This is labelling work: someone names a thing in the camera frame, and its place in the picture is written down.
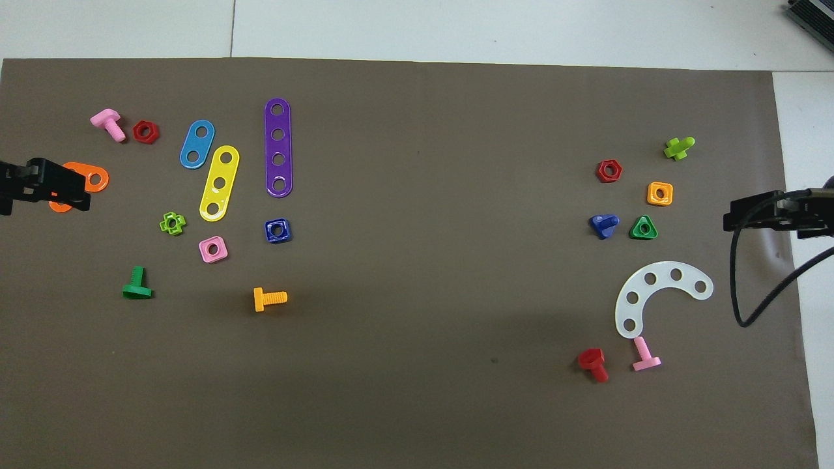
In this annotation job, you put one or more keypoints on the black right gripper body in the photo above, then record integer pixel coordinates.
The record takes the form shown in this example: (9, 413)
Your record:
(811, 212)

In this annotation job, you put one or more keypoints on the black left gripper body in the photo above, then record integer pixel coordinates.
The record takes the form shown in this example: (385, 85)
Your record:
(16, 179)

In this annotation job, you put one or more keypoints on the blue triangle-head plastic screw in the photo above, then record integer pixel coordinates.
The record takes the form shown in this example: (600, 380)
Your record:
(601, 226)

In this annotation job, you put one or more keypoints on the blue square plastic nut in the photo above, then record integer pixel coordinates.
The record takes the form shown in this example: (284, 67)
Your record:
(268, 233)

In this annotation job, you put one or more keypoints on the pink plastic screw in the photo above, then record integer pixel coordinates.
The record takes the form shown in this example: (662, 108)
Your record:
(107, 122)
(644, 352)

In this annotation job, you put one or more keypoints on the red hexagonal plastic nut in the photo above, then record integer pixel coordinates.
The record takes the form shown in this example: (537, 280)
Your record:
(599, 171)
(137, 133)

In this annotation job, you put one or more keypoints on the green cross-shaped plastic nut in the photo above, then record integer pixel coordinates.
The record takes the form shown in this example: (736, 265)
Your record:
(164, 225)

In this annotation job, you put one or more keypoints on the lime cross-head plastic screw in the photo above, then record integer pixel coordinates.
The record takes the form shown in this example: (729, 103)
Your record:
(677, 149)

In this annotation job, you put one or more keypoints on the green plastic screw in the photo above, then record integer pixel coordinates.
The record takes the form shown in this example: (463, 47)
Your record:
(137, 280)

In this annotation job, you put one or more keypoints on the orange square plastic nut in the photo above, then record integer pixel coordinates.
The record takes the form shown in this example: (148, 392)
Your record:
(651, 194)

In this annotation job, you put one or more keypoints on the green triangular plastic nut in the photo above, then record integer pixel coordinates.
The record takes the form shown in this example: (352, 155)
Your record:
(635, 233)

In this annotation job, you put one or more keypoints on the pink square plastic nut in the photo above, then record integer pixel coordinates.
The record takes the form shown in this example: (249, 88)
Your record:
(203, 253)

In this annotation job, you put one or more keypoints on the red hex-head plastic screw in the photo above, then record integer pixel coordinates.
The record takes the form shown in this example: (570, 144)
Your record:
(591, 358)

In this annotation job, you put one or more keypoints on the orange plastic screw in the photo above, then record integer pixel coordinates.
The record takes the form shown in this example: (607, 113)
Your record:
(259, 299)

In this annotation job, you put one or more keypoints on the orange three-hole heart plate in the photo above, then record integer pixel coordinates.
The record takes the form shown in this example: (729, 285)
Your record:
(83, 170)

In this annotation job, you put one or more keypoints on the white curved five-hole plate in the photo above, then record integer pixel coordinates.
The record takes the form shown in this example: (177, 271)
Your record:
(663, 275)

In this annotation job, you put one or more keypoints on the blue two-hole plastic strip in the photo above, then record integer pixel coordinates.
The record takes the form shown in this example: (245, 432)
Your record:
(197, 144)

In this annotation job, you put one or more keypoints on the yellow three-hole plastic strip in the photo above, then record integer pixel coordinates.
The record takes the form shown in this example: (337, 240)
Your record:
(223, 170)

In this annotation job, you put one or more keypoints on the grey ribbed electronic device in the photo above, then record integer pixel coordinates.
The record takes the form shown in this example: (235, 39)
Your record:
(814, 13)

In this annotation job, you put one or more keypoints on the purple four-hole plastic strip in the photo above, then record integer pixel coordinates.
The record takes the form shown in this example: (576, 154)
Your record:
(278, 147)

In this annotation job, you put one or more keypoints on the brown table mat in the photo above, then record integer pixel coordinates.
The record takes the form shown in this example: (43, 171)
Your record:
(423, 260)

